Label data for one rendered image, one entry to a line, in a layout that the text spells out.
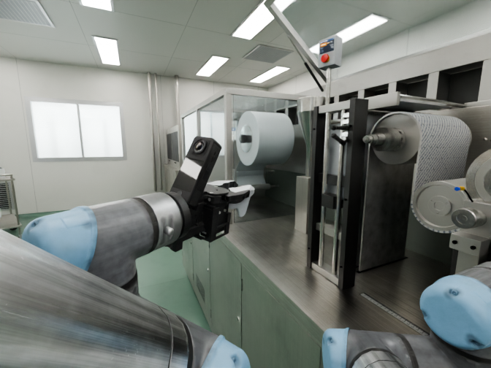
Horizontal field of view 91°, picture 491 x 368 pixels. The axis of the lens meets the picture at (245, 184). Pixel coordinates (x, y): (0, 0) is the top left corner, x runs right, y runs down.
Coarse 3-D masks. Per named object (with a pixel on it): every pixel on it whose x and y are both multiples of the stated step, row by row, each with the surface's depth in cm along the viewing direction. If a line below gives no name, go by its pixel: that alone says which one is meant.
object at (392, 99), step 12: (372, 96) 69; (384, 96) 66; (396, 96) 63; (408, 96) 66; (372, 108) 69; (396, 108) 77; (408, 108) 77; (420, 108) 77; (432, 108) 77; (444, 108) 81
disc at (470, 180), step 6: (480, 156) 50; (486, 156) 49; (474, 162) 51; (480, 162) 50; (474, 168) 51; (468, 174) 52; (474, 174) 51; (468, 180) 52; (474, 180) 51; (468, 186) 52; (474, 186) 51; (468, 192) 52; (474, 192) 51; (474, 198) 52; (480, 198) 51
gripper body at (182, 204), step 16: (208, 192) 39; (224, 192) 40; (192, 208) 38; (208, 208) 39; (224, 208) 42; (192, 224) 38; (208, 224) 39; (224, 224) 42; (176, 240) 35; (208, 240) 40
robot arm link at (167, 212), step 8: (160, 192) 34; (144, 200) 35; (152, 200) 31; (160, 200) 31; (168, 200) 32; (152, 208) 30; (160, 208) 30; (168, 208) 31; (176, 208) 32; (160, 216) 30; (168, 216) 31; (176, 216) 32; (160, 224) 30; (168, 224) 31; (176, 224) 32; (160, 232) 30; (168, 232) 30; (176, 232) 32; (160, 240) 30; (168, 240) 32
